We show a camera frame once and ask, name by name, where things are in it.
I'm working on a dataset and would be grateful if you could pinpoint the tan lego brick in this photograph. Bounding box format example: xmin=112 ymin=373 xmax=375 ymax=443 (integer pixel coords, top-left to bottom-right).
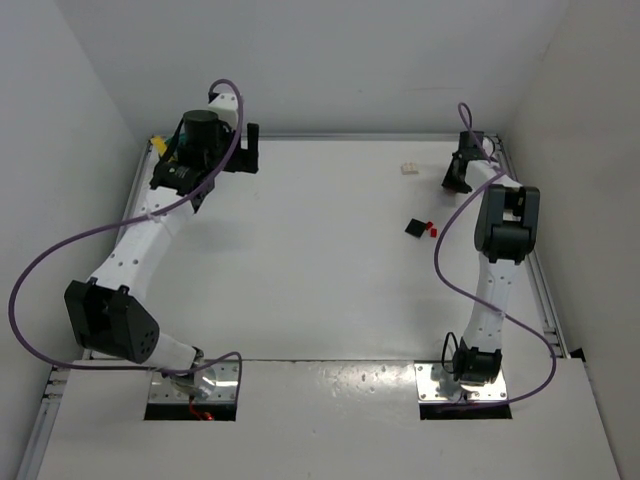
xmin=400 ymin=162 xmax=419 ymax=175

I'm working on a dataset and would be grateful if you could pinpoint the long yellow lego brick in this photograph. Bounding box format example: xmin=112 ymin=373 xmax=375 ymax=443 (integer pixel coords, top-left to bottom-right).
xmin=150 ymin=136 xmax=168 ymax=156

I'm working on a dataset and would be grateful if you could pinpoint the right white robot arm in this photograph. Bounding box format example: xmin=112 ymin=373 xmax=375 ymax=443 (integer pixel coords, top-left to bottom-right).
xmin=442 ymin=131 xmax=541 ymax=385

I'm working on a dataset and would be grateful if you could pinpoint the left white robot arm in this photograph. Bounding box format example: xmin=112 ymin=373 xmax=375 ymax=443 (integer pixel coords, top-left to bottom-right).
xmin=64 ymin=110 xmax=259 ymax=396

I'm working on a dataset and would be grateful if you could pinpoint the teal divided round container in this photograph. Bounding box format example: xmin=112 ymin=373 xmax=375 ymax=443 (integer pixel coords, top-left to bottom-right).
xmin=166 ymin=133 xmax=187 ymax=151

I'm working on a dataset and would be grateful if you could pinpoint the black square lego plate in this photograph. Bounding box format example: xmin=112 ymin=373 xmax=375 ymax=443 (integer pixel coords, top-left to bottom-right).
xmin=404 ymin=218 xmax=427 ymax=238

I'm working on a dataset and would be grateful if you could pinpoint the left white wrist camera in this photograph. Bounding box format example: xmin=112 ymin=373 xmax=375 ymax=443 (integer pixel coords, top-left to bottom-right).
xmin=207 ymin=93 xmax=239 ymax=129

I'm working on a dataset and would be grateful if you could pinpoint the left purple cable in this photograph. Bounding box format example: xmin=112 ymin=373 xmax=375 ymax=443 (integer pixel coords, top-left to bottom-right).
xmin=7 ymin=78 xmax=246 ymax=374

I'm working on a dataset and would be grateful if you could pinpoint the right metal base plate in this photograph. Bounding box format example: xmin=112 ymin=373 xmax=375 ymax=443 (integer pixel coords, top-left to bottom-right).
xmin=414 ymin=362 xmax=509 ymax=405

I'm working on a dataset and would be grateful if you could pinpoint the metal base plate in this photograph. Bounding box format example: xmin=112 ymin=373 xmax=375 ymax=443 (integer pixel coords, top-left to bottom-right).
xmin=414 ymin=362 xmax=509 ymax=405
xmin=148 ymin=360 xmax=240 ymax=406

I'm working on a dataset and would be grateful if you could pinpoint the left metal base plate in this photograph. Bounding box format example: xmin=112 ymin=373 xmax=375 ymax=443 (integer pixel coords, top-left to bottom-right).
xmin=148 ymin=360 xmax=240 ymax=406

